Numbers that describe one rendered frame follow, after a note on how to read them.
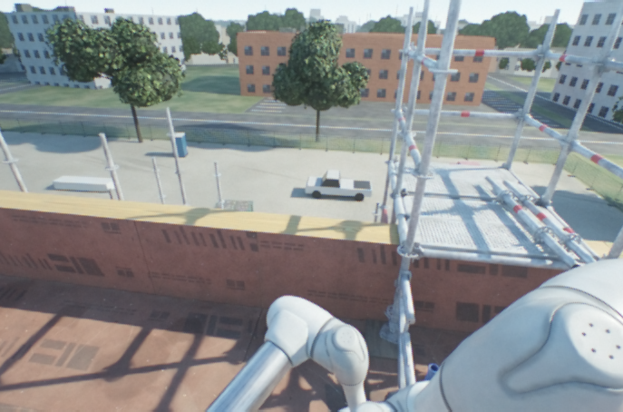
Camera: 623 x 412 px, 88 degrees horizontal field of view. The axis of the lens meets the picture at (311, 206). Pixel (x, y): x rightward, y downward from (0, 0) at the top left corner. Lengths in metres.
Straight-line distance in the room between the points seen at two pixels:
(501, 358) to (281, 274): 2.07
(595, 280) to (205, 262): 2.29
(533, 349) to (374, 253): 1.85
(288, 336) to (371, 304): 1.54
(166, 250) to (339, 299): 1.30
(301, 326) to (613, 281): 0.71
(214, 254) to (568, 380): 2.24
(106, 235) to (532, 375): 2.69
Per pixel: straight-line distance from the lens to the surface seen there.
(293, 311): 1.00
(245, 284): 2.51
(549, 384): 0.36
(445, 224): 2.33
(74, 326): 2.99
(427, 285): 2.36
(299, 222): 2.26
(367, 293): 2.39
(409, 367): 1.87
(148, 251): 2.69
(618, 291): 0.47
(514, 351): 0.37
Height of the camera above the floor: 1.89
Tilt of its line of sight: 29 degrees down
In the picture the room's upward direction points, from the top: 1 degrees clockwise
